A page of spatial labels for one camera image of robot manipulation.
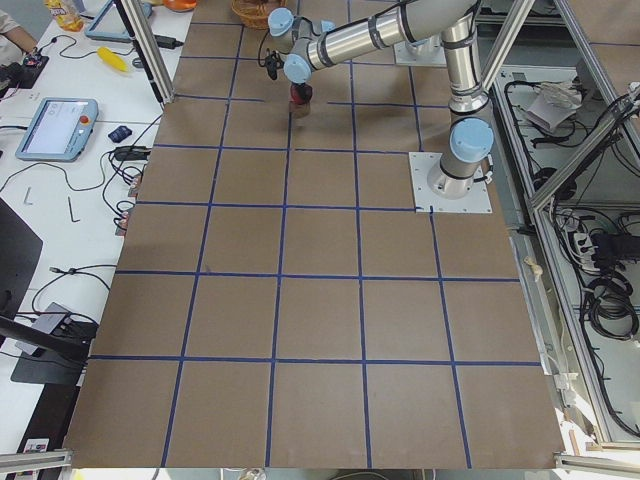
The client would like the far teach pendant tablet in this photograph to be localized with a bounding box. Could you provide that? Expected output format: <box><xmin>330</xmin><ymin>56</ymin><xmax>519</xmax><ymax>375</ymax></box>
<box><xmin>85</xmin><ymin>1</ymin><xmax>130</xmax><ymax>43</ymax></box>

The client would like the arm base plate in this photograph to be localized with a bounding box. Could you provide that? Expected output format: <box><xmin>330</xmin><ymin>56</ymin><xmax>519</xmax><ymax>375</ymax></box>
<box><xmin>394</xmin><ymin>42</ymin><xmax>446</xmax><ymax>68</ymax></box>
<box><xmin>408</xmin><ymin>152</ymin><xmax>493</xmax><ymax>214</ymax></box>

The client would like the wicker basket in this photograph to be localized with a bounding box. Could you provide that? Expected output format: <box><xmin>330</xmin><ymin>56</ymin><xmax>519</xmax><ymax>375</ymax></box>
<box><xmin>231</xmin><ymin>0</ymin><xmax>287</xmax><ymax>30</ymax></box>

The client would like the grey usb hub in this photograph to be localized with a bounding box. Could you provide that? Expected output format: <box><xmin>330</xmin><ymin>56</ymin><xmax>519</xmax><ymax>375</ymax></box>
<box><xmin>31</xmin><ymin>302</ymin><xmax>71</xmax><ymax>334</ymax></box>

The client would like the yellow toy corn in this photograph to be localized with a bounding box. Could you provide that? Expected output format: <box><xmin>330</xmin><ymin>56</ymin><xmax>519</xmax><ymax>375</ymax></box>
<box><xmin>96</xmin><ymin>46</ymin><xmax>130</xmax><ymax>74</ymax></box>

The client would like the black monitor stand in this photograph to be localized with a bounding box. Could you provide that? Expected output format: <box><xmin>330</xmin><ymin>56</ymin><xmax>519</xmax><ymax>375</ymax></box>
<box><xmin>1</xmin><ymin>202</ymin><xmax>97</xmax><ymax>385</ymax></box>

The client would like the near teach pendant tablet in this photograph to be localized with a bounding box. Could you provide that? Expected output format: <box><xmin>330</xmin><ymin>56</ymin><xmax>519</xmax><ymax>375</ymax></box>
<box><xmin>15</xmin><ymin>97</ymin><xmax>99</xmax><ymax>163</ymax></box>

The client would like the aluminium frame post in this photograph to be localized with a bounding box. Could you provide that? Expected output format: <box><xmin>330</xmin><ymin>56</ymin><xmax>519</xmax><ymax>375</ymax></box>
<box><xmin>114</xmin><ymin>0</ymin><xmax>175</xmax><ymax>105</ymax></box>

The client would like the black power adapter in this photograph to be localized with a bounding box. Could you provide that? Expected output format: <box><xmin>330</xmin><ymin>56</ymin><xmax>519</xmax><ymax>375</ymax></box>
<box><xmin>154</xmin><ymin>35</ymin><xmax>184</xmax><ymax>50</ymax></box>

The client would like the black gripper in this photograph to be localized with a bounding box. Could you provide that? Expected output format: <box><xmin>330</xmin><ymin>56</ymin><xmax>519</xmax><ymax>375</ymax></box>
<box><xmin>290</xmin><ymin>83</ymin><xmax>311</xmax><ymax>98</ymax></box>

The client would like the teach pendant tablet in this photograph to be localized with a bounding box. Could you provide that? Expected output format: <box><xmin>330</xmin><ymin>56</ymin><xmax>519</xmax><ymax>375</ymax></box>
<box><xmin>15</xmin><ymin>97</ymin><xmax>99</xmax><ymax>163</ymax></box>
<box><xmin>85</xmin><ymin>1</ymin><xmax>130</xmax><ymax>43</ymax></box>

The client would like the allen key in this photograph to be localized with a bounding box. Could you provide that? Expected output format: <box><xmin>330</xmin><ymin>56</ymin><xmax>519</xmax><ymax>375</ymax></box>
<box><xmin>67</xmin><ymin>196</ymin><xmax>81</xmax><ymax>223</ymax></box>
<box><xmin>23</xmin><ymin>186</ymin><xmax>33</xmax><ymax>206</ymax></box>

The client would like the dark blue small pouch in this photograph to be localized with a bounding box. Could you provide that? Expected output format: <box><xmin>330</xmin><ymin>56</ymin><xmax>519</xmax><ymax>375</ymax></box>
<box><xmin>108</xmin><ymin>125</ymin><xmax>132</xmax><ymax>144</ymax></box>

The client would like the dark red apple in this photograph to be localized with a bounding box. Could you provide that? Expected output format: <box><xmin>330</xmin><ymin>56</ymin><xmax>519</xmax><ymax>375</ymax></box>
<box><xmin>290</xmin><ymin>83</ymin><xmax>313</xmax><ymax>106</ymax></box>

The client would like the orange cylindrical container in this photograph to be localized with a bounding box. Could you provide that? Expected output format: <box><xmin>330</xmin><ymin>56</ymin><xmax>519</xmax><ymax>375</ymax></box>
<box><xmin>163</xmin><ymin>0</ymin><xmax>198</xmax><ymax>13</ymax></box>

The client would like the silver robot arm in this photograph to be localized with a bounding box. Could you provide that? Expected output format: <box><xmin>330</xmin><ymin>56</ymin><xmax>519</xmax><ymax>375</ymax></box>
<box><xmin>261</xmin><ymin>1</ymin><xmax>494</xmax><ymax>200</ymax></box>

